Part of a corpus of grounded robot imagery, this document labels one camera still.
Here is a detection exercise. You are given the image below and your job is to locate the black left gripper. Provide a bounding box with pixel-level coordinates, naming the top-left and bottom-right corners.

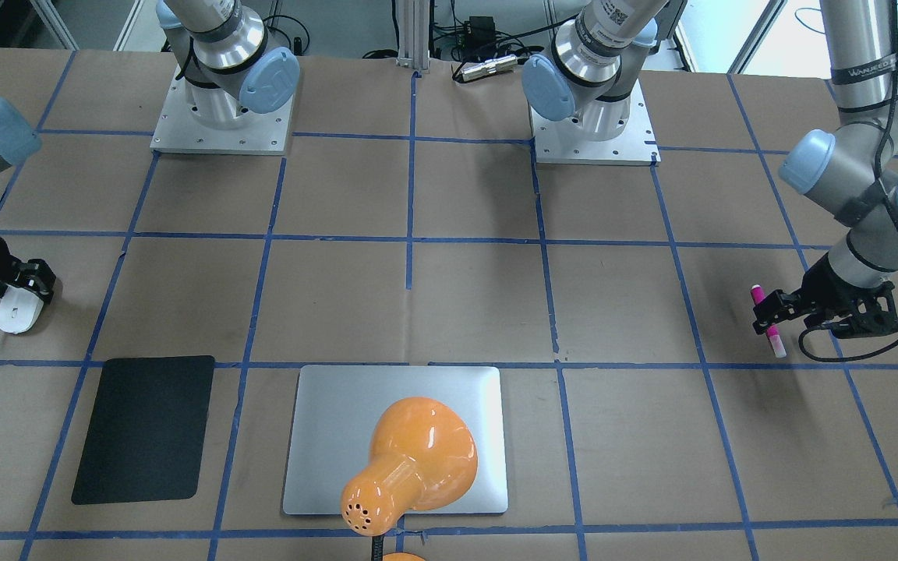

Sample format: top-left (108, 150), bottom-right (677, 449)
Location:
top-left (752, 252), bottom-right (898, 334)

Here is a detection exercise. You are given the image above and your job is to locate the pink highlighter pen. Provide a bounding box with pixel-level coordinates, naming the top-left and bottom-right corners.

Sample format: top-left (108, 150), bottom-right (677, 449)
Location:
top-left (751, 284), bottom-right (787, 358)

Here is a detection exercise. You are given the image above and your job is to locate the white computer mouse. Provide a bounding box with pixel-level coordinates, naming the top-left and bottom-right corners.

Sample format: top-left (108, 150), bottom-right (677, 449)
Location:
top-left (0, 285), bottom-right (45, 334)

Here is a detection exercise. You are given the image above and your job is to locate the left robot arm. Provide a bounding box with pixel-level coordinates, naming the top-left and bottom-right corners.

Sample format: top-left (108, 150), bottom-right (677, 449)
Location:
top-left (521, 1), bottom-right (898, 338)

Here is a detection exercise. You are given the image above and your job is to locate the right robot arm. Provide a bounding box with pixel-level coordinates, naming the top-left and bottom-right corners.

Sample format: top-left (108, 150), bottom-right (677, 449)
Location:
top-left (0, 1), bottom-right (302, 310)

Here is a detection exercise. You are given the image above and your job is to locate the black mousepad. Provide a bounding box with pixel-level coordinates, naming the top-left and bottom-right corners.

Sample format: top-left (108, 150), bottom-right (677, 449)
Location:
top-left (71, 355), bottom-right (215, 505)

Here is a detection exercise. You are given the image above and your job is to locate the silver apple laptop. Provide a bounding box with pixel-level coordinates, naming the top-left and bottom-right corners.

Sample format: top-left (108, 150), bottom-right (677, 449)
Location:
top-left (281, 365), bottom-right (509, 516)

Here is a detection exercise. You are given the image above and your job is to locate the silver metal connector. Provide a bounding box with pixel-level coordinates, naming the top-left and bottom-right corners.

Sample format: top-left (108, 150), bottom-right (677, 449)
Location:
top-left (451, 55), bottom-right (519, 84)

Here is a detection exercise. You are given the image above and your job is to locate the orange desk lamp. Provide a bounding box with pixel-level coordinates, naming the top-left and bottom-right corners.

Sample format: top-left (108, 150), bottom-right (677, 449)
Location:
top-left (340, 397), bottom-right (479, 560)

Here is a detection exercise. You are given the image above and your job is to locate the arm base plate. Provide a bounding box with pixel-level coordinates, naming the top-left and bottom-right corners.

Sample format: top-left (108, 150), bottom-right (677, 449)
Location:
top-left (150, 78), bottom-right (296, 157)
top-left (529, 83), bottom-right (662, 166)

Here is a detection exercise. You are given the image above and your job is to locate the aluminium frame post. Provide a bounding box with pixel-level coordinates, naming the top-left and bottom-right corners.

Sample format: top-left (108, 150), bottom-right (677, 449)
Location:
top-left (393, 0), bottom-right (433, 75)

